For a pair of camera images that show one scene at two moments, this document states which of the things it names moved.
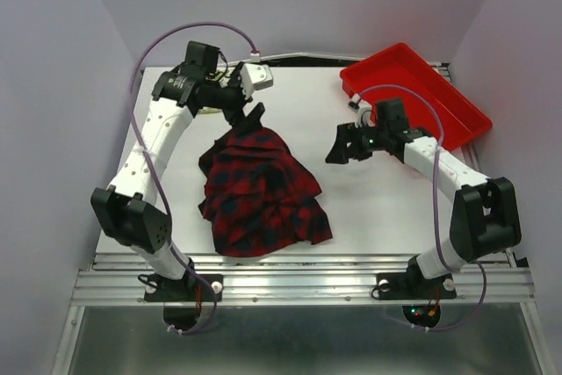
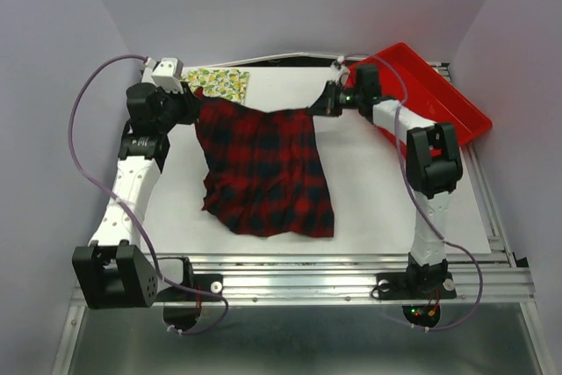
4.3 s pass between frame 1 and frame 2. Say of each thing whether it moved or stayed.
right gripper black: moved
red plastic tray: stayed
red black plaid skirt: moved
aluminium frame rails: stayed
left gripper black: moved
